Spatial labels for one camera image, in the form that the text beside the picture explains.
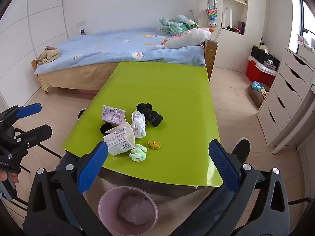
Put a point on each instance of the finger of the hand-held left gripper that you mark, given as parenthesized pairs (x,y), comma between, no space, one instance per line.
(34,134)
(29,110)

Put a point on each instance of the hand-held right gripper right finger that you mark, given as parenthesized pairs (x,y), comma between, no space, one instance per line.
(224,167)

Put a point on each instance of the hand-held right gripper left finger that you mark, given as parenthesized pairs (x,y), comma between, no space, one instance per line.
(92,168)

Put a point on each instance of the white paper carton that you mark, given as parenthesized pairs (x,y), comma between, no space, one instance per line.
(119,140)

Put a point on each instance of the pink waste bin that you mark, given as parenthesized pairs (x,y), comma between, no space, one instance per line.
(104,209)

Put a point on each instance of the pink printed cardboard box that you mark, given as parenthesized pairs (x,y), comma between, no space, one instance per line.
(113,114)

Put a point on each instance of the white sock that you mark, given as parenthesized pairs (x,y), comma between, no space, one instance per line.
(138,125)

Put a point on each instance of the black sock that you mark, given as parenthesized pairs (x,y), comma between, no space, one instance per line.
(151,116)

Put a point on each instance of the person's left hand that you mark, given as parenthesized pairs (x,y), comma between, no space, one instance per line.
(3,176)

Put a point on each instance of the black chair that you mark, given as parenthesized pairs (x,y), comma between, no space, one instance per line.
(53,152)

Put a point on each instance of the person's black shoe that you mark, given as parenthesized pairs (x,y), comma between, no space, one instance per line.
(242,148)

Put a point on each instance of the beige bed sheet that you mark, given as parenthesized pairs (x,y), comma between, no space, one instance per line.
(73,77)

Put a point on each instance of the folded beige towel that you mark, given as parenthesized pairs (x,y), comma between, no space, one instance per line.
(49,56)

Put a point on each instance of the person's right leg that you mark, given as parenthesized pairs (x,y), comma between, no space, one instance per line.
(204,222)

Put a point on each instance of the crumpled translucent bag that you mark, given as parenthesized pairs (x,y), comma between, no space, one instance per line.
(135,210)

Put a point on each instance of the pink box under bed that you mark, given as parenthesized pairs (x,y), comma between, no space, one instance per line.
(87,91)

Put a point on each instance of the white wardrobe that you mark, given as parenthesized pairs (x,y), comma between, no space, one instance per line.
(29,41)

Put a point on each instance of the brown pet bed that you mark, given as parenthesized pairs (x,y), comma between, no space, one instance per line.
(256,97)

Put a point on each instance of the white drawer cabinet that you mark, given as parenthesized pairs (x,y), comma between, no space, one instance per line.
(283,98)

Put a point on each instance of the green table mat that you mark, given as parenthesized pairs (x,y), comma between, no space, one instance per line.
(167,95)

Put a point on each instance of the red storage box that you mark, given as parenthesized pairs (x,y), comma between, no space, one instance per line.
(258,72)

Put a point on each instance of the blue printed blanket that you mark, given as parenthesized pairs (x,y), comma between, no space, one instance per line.
(110,46)

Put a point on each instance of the wooden bed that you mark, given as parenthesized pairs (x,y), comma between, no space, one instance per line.
(211,54)

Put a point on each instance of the black bag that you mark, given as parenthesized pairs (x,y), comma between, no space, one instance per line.
(258,54)

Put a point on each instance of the white unicorn plush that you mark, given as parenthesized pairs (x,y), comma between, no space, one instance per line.
(187,38)

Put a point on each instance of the green plush toy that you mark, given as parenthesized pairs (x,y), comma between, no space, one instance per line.
(176,24)

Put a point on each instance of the rainbow hanging bag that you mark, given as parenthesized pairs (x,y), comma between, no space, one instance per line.
(212,13)

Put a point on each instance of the white shelf unit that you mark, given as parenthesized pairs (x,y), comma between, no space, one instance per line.
(236,12)

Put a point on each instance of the white arch lamp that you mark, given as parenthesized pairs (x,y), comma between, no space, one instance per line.
(227,11)

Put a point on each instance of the window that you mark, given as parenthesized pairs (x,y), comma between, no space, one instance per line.
(304,24)

